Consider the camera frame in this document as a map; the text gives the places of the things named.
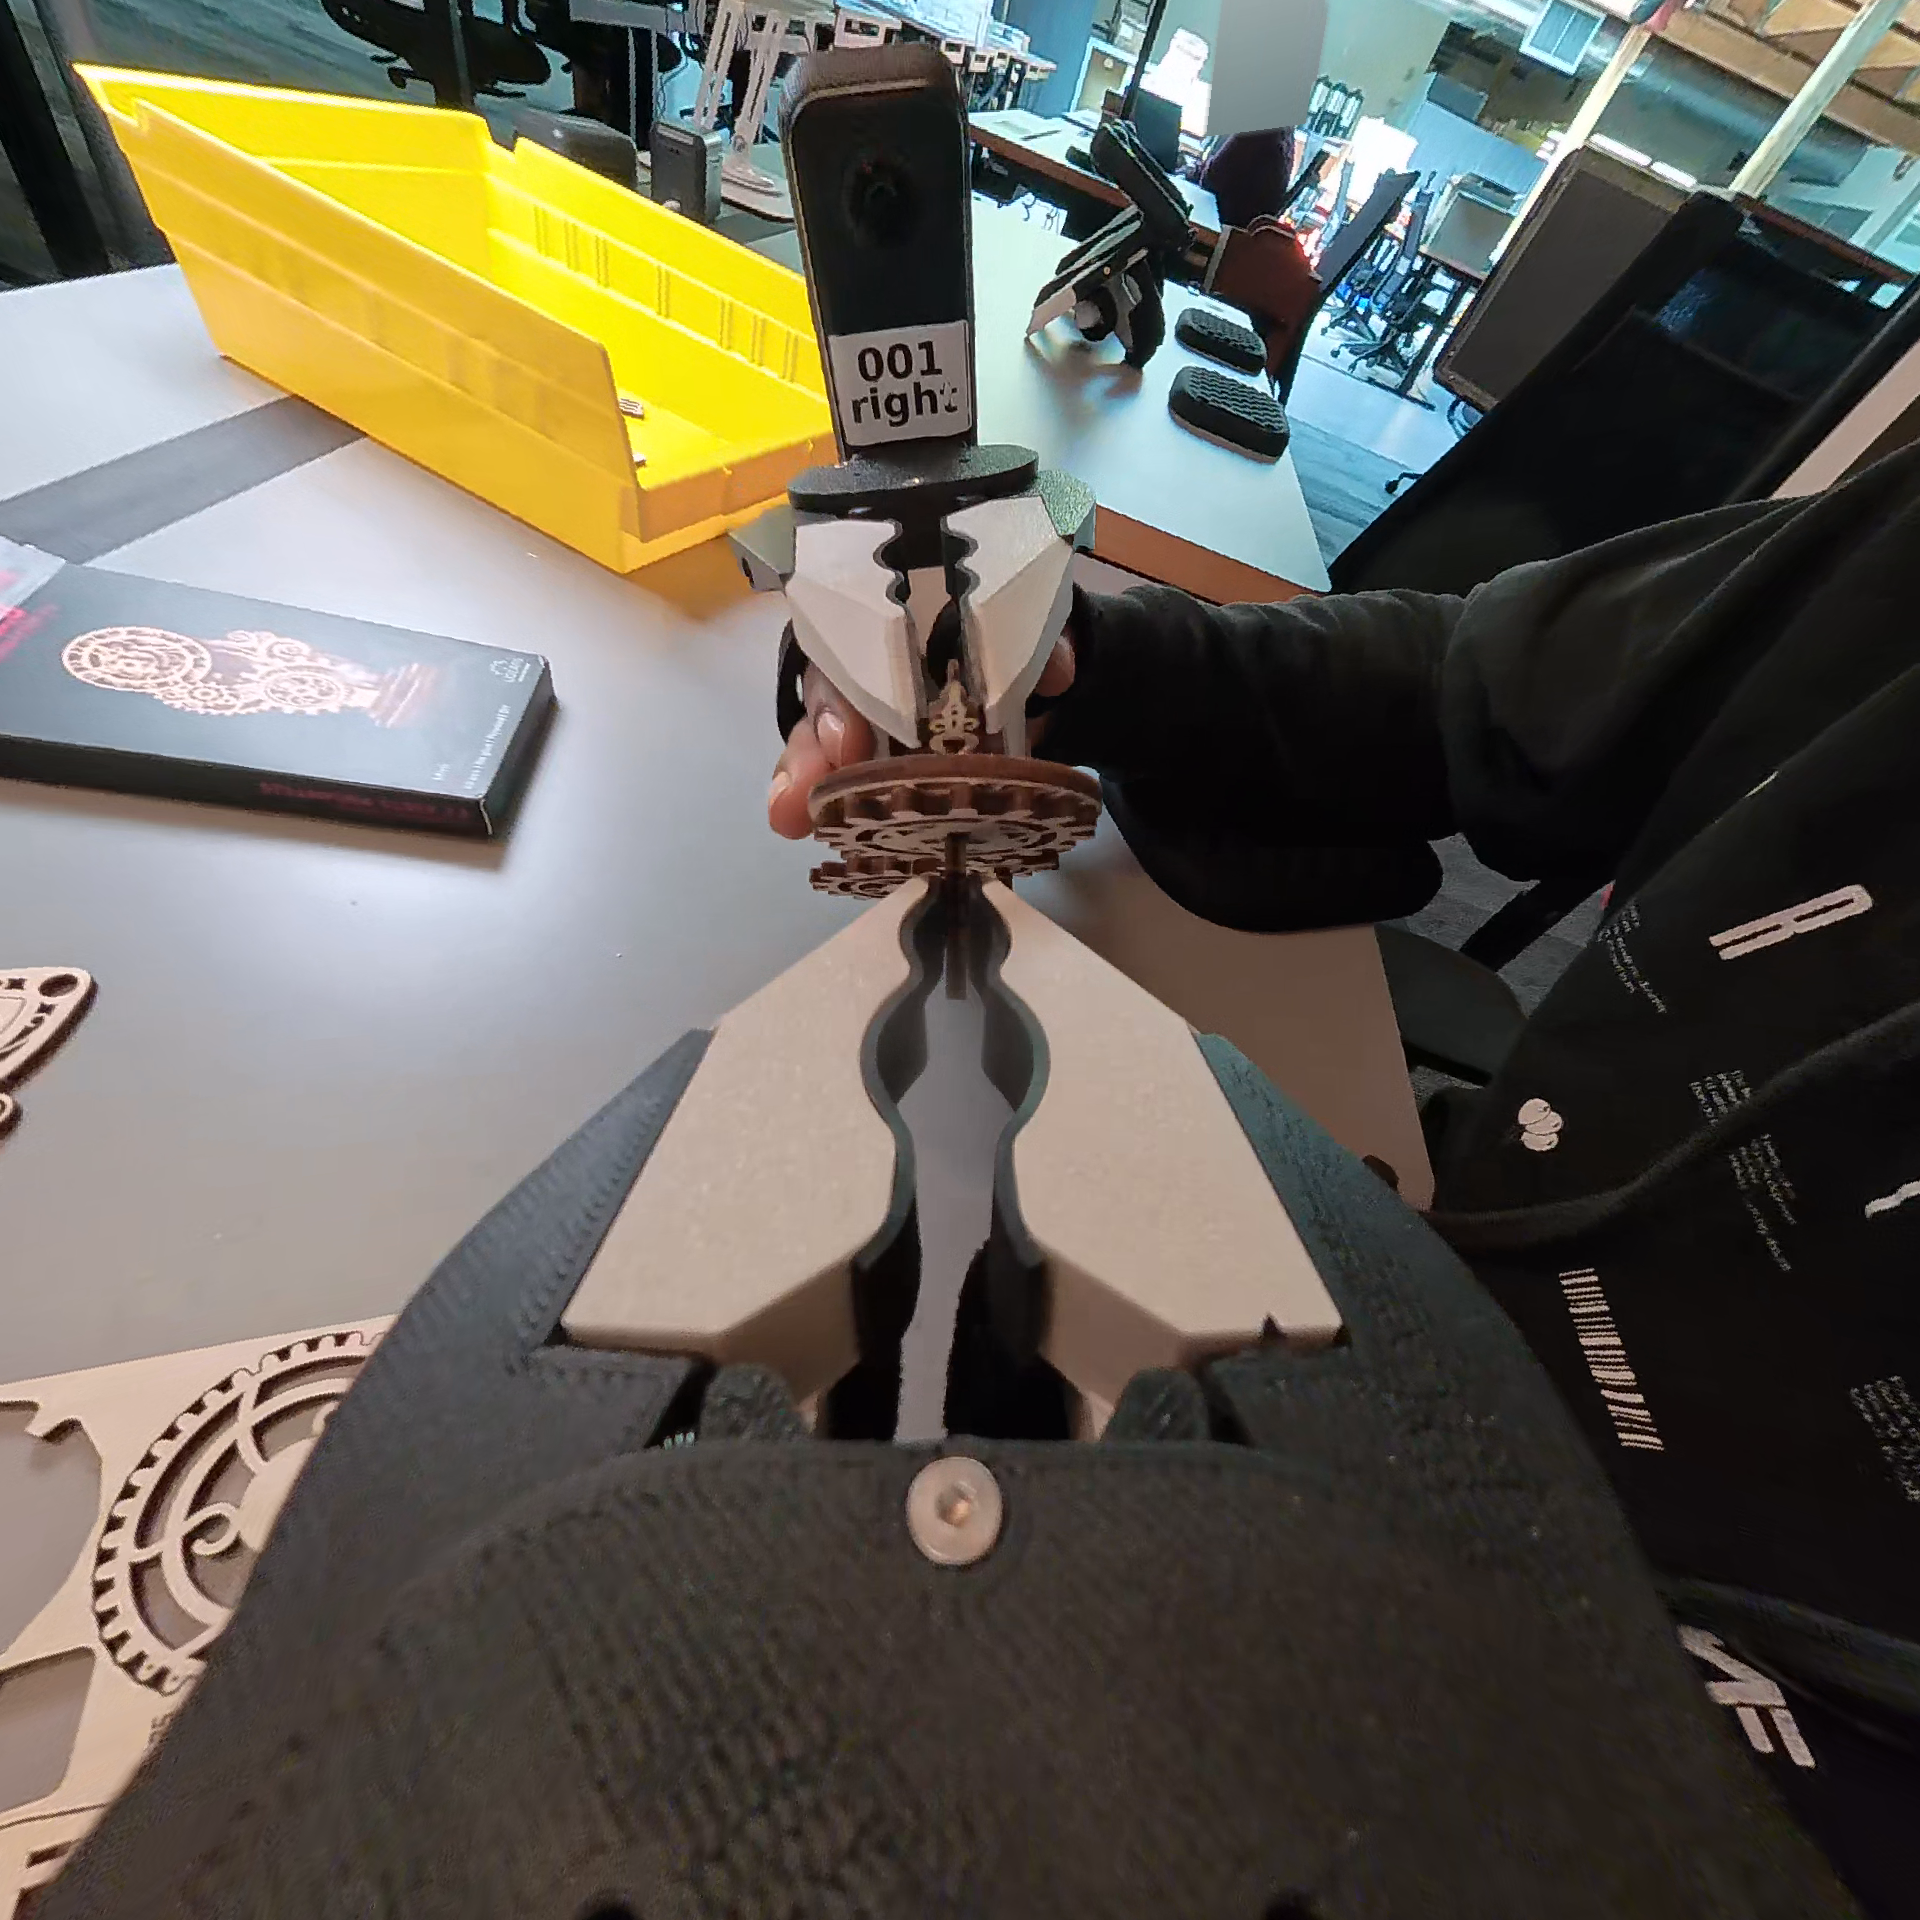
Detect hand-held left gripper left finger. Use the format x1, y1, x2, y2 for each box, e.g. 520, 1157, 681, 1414
560, 886, 944, 1443

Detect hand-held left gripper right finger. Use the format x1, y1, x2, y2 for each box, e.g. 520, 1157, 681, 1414
980, 886, 1348, 1443

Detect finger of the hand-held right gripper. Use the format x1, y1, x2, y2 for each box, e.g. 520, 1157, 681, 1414
938, 500, 1080, 756
782, 511, 944, 752

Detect wooden gear clock assembly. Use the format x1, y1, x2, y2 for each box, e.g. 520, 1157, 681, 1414
807, 660, 1107, 1001

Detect person's right forearm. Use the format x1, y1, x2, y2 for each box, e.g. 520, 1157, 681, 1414
1052, 579, 1520, 939

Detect person's right hand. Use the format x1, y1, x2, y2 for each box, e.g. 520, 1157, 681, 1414
763, 656, 892, 845

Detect small dark grey box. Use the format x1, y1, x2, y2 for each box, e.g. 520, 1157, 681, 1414
650, 116, 732, 230

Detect black and white gadget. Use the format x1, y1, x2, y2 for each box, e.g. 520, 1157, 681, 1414
1029, 122, 1202, 368

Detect nested yellow plastic bins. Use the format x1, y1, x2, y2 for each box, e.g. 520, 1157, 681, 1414
71, 63, 844, 574

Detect black puzzle box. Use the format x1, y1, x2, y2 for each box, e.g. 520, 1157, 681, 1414
0, 559, 562, 842

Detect black computer monitor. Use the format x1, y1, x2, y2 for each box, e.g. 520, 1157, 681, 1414
1433, 139, 1751, 416

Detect wooden sheet with large gear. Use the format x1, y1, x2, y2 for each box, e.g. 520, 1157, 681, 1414
0, 1317, 394, 1920

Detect wooden ornate bracket piece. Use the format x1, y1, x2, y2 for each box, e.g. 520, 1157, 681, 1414
0, 968, 95, 1136

